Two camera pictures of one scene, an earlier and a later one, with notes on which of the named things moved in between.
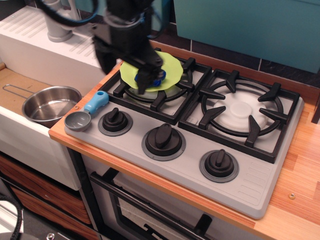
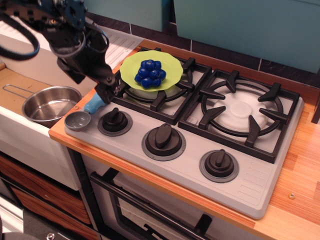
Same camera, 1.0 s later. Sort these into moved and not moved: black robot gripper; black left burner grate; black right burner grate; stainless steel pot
Moved: black robot gripper
Not moved: black left burner grate; black right burner grate; stainless steel pot
